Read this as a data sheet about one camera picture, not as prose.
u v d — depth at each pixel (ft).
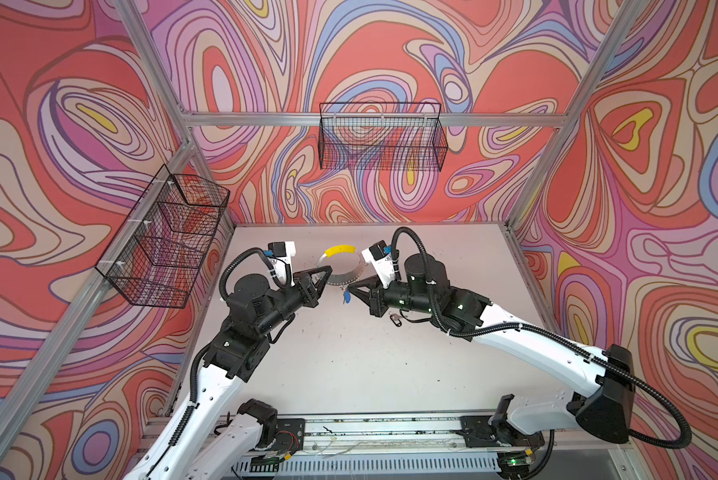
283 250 1.88
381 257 1.89
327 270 2.11
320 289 2.02
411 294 1.85
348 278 2.22
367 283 2.02
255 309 1.58
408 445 2.40
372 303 2.02
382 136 3.15
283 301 1.76
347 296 2.21
